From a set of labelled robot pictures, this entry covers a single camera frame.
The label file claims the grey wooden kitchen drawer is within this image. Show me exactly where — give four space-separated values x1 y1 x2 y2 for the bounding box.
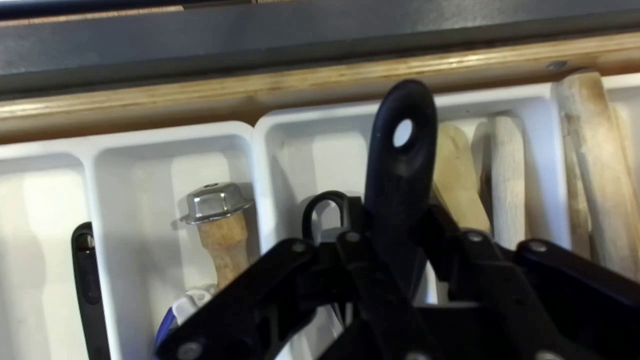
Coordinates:
0 0 640 146

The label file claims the wood-handled tool with metal cap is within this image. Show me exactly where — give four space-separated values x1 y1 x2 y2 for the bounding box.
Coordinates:
174 182 258 289

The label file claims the wooden turner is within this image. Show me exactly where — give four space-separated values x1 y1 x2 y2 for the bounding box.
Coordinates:
557 70 640 282

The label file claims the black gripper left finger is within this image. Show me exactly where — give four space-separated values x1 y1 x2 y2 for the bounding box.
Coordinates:
157 228 429 360

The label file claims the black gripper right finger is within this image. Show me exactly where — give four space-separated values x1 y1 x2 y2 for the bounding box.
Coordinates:
418 206 640 360

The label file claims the white plastic drawer organiser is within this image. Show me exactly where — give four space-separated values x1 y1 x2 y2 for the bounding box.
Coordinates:
0 70 640 360

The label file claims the black-handled knife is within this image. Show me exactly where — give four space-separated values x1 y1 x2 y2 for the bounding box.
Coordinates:
70 219 112 360

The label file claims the black plastic spatula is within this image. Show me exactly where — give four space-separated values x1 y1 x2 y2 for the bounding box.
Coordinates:
363 78 440 302

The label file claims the wooden spoon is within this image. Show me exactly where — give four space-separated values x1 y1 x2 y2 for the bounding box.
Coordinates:
432 121 492 236

